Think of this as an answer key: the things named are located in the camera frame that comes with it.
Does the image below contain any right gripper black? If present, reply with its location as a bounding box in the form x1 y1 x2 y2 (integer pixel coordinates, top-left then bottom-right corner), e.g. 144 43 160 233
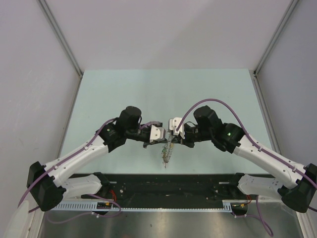
171 125 212 148

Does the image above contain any large metal keyring organizer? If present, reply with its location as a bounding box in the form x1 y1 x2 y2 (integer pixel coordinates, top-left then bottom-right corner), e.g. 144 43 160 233
161 132 174 168

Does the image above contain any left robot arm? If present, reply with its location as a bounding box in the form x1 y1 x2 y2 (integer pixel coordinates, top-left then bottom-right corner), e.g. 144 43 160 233
22 106 167 212

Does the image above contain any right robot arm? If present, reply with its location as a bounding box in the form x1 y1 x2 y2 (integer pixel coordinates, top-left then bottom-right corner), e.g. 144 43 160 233
168 106 317 213

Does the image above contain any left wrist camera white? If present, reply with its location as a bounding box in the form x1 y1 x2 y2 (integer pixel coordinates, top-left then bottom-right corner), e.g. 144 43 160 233
149 125 165 140

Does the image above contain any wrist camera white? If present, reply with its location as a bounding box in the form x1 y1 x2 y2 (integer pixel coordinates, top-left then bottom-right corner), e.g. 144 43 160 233
149 125 165 140
168 117 185 139

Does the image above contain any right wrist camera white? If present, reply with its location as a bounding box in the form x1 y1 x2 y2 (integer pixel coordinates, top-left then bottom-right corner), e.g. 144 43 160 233
168 117 185 139

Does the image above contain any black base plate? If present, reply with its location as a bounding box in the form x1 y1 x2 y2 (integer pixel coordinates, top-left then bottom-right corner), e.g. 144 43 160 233
96 174 250 208

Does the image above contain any white slotted cable duct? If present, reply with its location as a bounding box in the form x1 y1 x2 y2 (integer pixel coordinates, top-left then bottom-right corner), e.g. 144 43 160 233
52 201 237 213

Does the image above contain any left aluminium frame post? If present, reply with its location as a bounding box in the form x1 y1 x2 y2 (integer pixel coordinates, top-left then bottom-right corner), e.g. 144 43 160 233
37 0 84 77

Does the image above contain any aluminium frame post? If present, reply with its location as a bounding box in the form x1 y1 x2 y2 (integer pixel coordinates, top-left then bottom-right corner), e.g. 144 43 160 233
37 0 84 77
254 0 300 75

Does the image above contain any right aluminium frame post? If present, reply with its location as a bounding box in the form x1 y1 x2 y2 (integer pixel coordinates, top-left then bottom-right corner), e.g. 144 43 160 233
254 0 300 75

